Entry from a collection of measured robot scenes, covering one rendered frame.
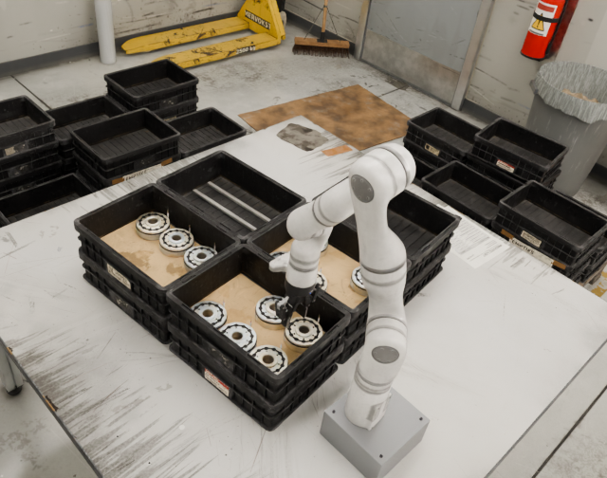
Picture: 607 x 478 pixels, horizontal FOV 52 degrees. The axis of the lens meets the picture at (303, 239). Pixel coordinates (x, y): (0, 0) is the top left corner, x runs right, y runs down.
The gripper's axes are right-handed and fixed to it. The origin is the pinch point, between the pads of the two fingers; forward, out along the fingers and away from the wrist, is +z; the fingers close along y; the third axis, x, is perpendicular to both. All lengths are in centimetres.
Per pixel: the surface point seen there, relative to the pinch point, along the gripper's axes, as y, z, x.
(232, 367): -18.0, 8.4, 2.1
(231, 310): -4.9, 10.2, 18.5
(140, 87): 81, 45, 199
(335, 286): 25.0, 9.9, 7.0
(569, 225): 169, 43, -11
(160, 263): -9.3, 10.5, 46.1
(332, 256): 34.2, 9.9, 17.0
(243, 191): 34, 10, 60
